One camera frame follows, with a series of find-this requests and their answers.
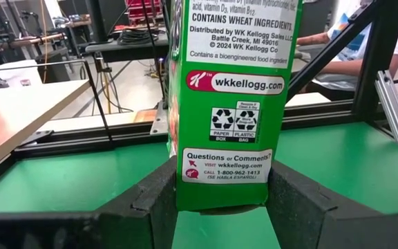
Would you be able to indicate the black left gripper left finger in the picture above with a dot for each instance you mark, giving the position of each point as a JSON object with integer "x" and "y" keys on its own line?
{"x": 150, "y": 224}

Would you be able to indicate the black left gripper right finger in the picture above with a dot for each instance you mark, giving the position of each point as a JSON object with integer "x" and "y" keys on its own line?
{"x": 306, "y": 224}

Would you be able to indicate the green Apple Jacks cereal box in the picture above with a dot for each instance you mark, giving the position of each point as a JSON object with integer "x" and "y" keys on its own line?
{"x": 233, "y": 103}

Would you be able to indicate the light wooden shelf board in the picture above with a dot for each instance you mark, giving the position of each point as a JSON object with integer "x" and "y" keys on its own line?
{"x": 19, "y": 114}

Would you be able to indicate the green table mat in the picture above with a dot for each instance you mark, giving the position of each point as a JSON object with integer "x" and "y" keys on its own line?
{"x": 81, "y": 173}

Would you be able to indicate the silver aluminium extrusion bar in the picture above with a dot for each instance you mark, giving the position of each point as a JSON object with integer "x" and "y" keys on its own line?
{"x": 396, "y": 110}

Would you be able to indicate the grey equipment cart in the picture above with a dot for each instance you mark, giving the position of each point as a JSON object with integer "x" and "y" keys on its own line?
{"x": 126, "y": 48}

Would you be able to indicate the person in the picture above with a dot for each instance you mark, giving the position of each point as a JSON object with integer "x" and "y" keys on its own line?
{"x": 351, "y": 52}

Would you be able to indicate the white storage box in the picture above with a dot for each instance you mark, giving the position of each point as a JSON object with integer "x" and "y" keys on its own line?
{"x": 17, "y": 74}

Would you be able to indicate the red tool chest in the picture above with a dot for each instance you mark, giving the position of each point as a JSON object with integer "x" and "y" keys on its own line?
{"x": 143, "y": 8}

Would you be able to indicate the silver mounting bracket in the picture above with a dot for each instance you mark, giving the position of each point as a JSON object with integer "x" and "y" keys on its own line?
{"x": 159, "y": 119}

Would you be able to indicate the black aluminium rig frame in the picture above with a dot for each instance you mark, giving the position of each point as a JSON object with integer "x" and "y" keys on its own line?
{"x": 382, "y": 52}

